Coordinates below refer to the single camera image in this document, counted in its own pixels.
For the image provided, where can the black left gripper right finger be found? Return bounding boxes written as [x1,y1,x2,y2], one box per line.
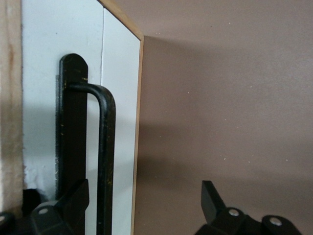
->
[195,180,264,235]

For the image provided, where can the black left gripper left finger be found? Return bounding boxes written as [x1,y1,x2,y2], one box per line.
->
[28,178,90,235]

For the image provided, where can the black metal drawer handle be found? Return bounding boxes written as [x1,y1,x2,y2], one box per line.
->
[55,53,116,235]

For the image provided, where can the wooden drawer with white front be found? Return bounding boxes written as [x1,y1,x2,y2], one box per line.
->
[21,0,105,235]

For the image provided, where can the wooden drawer cabinet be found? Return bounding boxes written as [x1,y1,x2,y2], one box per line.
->
[0,0,144,235]

